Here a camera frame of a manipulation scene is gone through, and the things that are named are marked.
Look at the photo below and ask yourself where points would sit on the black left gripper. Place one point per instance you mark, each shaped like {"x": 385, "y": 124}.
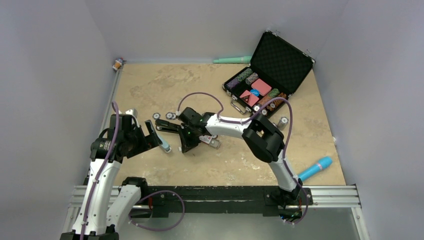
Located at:
{"x": 148, "y": 142}

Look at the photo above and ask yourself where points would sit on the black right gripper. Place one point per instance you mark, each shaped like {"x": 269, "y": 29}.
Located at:
{"x": 187, "y": 145}

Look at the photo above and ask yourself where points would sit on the light blue stapler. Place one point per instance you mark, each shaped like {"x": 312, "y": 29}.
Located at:
{"x": 165, "y": 146}

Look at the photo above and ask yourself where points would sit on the black stapler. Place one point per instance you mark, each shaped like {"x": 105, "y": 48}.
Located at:
{"x": 166, "y": 126}

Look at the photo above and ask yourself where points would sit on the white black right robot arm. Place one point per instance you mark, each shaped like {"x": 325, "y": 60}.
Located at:
{"x": 265, "y": 141}

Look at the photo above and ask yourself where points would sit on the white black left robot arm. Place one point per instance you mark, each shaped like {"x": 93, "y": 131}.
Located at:
{"x": 99, "y": 218}

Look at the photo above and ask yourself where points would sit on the blue dealer button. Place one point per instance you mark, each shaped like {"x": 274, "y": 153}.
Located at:
{"x": 254, "y": 92}

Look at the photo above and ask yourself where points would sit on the pink card deck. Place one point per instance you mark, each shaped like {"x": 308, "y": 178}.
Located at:
{"x": 261, "y": 86}

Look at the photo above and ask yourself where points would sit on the poker chip far right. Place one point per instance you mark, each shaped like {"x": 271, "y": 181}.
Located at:
{"x": 282, "y": 123}

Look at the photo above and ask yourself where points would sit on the mint green tube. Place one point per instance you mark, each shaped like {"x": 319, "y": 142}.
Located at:
{"x": 233, "y": 60}

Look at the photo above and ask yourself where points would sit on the black poker chip case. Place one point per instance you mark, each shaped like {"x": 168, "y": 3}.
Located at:
{"x": 275, "y": 61}

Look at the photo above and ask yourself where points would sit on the blue pen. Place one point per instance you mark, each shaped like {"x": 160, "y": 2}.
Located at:
{"x": 316, "y": 168}

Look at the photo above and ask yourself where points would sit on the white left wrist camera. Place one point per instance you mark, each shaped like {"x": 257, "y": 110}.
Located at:
{"x": 134, "y": 113}

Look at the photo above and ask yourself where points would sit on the aluminium frame rail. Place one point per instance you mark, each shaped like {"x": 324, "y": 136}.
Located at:
{"x": 342, "y": 196}

